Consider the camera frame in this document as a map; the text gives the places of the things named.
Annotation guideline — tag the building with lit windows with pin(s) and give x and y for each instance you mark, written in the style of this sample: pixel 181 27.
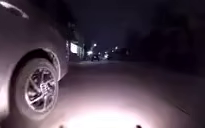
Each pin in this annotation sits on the building with lit windows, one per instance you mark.
pixel 77 48

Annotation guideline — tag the silver car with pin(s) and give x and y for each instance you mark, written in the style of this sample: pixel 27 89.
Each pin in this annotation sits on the silver car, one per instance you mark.
pixel 30 50

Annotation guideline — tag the dark car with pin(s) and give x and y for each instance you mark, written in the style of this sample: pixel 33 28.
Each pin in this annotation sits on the dark car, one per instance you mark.
pixel 95 57

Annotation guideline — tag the grey asphalt road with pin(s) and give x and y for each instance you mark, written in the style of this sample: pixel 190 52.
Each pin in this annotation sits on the grey asphalt road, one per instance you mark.
pixel 123 90

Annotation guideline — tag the street lamp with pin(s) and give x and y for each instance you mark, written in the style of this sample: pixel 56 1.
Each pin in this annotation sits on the street lamp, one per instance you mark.
pixel 94 45

